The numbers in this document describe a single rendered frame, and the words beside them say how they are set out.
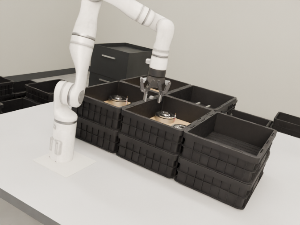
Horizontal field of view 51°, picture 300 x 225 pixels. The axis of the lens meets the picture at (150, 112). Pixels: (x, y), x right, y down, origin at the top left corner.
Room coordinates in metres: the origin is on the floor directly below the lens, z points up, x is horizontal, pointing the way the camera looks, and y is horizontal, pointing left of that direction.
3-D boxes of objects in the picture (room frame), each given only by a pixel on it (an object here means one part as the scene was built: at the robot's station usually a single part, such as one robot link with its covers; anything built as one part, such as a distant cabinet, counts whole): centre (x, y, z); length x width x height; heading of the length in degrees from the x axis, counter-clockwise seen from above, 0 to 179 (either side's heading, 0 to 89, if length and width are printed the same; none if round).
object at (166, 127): (1.39, -0.10, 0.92); 0.40 x 0.30 x 0.02; 153
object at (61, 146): (1.19, 0.34, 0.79); 0.09 x 0.09 x 0.17; 52
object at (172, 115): (1.52, -0.08, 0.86); 0.10 x 0.10 x 0.01
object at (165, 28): (1.33, 0.00, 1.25); 0.09 x 0.07 x 0.15; 9
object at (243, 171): (1.25, -0.36, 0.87); 0.40 x 0.30 x 0.11; 153
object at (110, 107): (1.53, 0.17, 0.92); 0.40 x 0.30 x 0.02; 153
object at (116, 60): (3.37, 0.36, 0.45); 0.62 x 0.45 x 0.90; 153
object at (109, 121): (1.53, 0.17, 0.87); 0.40 x 0.30 x 0.11; 153
